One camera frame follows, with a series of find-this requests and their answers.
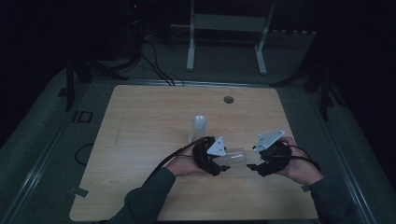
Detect stack of clear plastic cups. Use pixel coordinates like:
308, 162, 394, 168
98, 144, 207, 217
188, 115, 208, 144

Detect left hand-held gripper black cable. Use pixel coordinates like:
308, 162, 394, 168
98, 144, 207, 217
144, 136, 208, 185

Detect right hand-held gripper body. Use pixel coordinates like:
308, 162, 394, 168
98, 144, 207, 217
252, 130, 293, 177

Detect right hand-held gripper black cable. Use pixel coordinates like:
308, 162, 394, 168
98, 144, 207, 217
289, 144, 321, 172

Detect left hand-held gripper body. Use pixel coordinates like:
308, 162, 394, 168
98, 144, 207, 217
191, 135, 227, 176

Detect white metal stand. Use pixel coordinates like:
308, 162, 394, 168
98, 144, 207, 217
186, 0, 276, 76

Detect black floor cables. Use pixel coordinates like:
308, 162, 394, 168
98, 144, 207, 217
139, 40, 185, 87

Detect single clear plastic cup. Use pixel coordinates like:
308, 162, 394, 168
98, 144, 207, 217
218, 149, 248, 168

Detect person's left hand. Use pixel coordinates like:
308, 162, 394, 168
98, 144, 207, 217
166, 136, 204, 177

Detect hand-held gripper black cable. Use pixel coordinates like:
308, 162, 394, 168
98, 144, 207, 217
289, 144, 321, 172
144, 136, 208, 185

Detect black cable loop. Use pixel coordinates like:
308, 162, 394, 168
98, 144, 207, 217
74, 143, 94, 166

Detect person's right hand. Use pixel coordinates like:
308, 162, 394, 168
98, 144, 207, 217
279, 137, 324, 187

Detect black tripod stand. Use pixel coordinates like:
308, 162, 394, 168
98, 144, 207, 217
64, 55, 129, 112
270, 62, 347, 122

